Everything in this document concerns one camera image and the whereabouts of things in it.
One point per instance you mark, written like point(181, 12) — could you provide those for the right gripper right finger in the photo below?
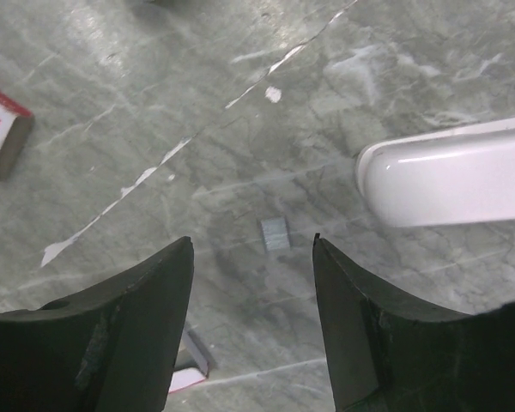
point(388, 350)

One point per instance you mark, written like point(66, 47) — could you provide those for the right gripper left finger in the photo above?
point(110, 347)

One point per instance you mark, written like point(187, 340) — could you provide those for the small silver staple strip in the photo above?
point(275, 234)

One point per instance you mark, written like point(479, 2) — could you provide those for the white stapler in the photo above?
point(455, 176)

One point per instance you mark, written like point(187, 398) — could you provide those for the red white staple box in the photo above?
point(16, 123)

